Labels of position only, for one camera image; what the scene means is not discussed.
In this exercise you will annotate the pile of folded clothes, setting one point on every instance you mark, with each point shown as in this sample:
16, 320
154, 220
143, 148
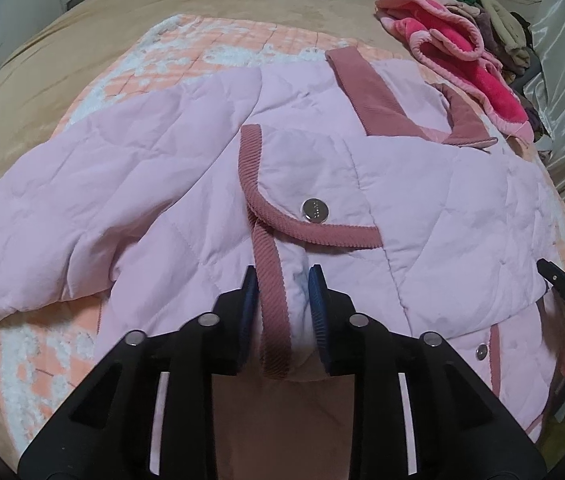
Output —
492, 5

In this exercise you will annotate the light pink quilted jacket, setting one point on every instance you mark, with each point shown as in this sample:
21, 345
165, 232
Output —
162, 160

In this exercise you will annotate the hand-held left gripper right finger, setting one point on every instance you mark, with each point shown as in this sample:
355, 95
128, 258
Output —
320, 310

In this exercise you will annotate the beige bed cover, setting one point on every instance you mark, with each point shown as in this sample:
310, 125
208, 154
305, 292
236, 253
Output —
87, 25

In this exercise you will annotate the orange white checked blanket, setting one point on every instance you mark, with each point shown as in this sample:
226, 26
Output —
187, 57

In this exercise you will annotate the hot pink fleece garment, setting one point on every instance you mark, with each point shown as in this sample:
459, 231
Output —
467, 60

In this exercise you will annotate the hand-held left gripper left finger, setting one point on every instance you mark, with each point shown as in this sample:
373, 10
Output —
250, 310

